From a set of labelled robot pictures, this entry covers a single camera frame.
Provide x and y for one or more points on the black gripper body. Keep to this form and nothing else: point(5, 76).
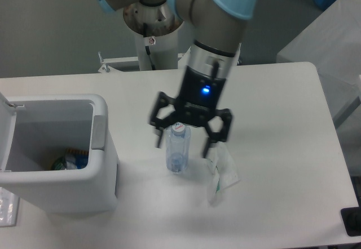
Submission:
point(196, 103)

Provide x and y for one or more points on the white push-lid trash can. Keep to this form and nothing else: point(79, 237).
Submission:
point(57, 152)

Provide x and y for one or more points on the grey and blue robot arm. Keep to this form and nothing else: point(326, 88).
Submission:
point(219, 29)

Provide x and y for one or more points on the trash inside the bin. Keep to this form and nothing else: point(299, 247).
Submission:
point(72, 159)

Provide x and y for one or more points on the clear plastic water bottle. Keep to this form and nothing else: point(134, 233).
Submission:
point(178, 138)

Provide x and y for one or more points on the crumpled white plastic wrapper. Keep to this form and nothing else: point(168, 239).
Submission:
point(223, 169)

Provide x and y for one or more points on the white cloth covered box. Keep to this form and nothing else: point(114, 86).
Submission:
point(332, 43)

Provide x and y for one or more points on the black device at table edge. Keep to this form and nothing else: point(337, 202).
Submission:
point(351, 220)

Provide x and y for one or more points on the clear plastic sheet under bin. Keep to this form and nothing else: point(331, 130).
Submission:
point(9, 208)

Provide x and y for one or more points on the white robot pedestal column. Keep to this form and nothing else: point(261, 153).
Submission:
point(155, 30)

